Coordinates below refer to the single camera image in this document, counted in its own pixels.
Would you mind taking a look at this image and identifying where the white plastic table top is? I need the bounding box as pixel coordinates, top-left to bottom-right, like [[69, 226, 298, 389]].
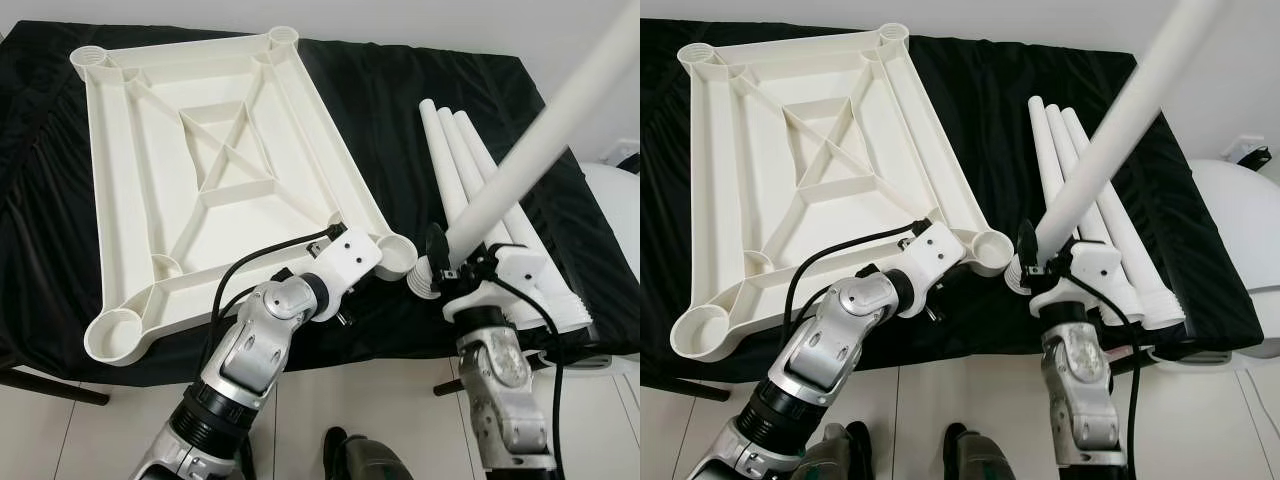
[[670, 22, 1014, 363], [70, 25, 419, 367]]

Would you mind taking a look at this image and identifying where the black cloth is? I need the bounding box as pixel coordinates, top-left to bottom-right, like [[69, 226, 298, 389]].
[[640, 18, 1264, 386], [0, 18, 641, 386]]

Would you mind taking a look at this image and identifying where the grey robot right foot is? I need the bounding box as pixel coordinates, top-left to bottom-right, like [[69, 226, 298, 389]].
[[940, 425, 1016, 480], [322, 428, 406, 480]]

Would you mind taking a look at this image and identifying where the grey robot foot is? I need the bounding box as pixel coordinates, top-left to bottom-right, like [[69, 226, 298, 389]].
[[322, 428, 406, 480], [800, 420, 871, 480], [940, 425, 1016, 480]]

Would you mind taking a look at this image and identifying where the grey robot left foot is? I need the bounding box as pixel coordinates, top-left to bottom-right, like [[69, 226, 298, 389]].
[[800, 420, 871, 480]]

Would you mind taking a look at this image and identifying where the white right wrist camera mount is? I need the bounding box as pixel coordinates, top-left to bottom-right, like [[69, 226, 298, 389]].
[[1028, 240, 1126, 321], [440, 243, 549, 326]]

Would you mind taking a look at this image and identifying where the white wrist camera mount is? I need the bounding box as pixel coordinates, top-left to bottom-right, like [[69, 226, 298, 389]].
[[900, 222, 966, 296], [440, 243, 549, 326], [310, 225, 384, 298], [1028, 240, 1126, 321]]

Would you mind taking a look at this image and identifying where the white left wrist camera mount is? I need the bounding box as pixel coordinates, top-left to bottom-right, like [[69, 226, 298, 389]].
[[310, 225, 384, 298], [900, 222, 966, 296]]

